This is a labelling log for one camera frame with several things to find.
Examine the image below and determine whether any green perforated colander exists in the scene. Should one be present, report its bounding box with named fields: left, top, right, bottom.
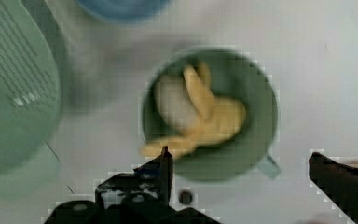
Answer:
left=0, top=0, right=67, bottom=200

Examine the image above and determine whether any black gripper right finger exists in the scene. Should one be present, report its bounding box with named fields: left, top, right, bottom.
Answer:
left=308, top=152, right=358, bottom=224

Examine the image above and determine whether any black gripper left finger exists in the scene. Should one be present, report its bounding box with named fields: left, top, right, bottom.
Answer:
left=44, top=147, right=221, bottom=224

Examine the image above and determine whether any green mug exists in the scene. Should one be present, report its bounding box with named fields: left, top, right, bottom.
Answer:
left=139, top=46, right=281, bottom=182

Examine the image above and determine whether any blue bowl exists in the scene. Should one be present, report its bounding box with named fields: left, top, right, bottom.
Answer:
left=75, top=0, right=172, bottom=23

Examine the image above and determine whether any peeled toy banana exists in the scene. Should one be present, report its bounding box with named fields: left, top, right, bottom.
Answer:
left=140, top=62, right=247, bottom=159

